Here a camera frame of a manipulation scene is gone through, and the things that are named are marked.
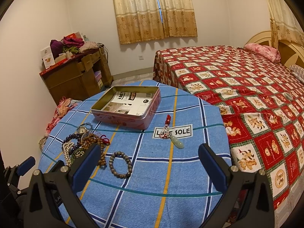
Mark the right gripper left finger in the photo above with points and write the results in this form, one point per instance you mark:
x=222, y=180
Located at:
x=61, y=185

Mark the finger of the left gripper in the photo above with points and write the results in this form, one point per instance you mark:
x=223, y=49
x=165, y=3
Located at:
x=25, y=165

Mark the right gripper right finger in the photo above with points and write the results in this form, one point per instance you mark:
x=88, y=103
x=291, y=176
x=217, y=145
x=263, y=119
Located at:
x=257, y=209

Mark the silver wrist watch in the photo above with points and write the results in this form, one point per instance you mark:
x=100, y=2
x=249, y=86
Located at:
x=85, y=128

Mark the clothes pile on floor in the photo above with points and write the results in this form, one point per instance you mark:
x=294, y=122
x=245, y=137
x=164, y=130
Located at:
x=64, y=106

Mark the blue plaid table cloth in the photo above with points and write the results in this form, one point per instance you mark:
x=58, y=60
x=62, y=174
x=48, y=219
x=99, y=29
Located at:
x=168, y=186

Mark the red patterned bed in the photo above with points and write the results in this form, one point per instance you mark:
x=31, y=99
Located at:
x=261, y=105

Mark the brown wooden desk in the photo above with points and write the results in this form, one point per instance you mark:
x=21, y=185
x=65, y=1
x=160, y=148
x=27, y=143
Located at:
x=80, y=77

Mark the white printed box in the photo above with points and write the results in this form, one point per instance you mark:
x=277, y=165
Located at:
x=47, y=57

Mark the pink metal tin box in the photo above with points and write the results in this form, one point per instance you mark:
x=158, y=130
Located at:
x=131, y=121

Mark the printed paper in tin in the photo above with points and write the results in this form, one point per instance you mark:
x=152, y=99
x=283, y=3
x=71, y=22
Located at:
x=130, y=103

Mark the clothes pile on desk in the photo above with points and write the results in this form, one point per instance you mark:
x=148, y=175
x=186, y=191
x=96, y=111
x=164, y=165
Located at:
x=72, y=43

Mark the striped pillow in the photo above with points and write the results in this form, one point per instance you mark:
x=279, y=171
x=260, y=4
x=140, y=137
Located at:
x=298, y=72

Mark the pink pillow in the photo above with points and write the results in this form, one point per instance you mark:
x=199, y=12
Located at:
x=268, y=52

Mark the wooden headboard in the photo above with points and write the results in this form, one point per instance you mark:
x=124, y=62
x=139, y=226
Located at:
x=291, y=53

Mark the beige side curtain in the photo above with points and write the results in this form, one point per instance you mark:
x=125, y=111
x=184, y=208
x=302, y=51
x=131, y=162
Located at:
x=284, y=25

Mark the beige window curtain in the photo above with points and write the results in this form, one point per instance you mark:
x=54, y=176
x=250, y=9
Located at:
x=151, y=20

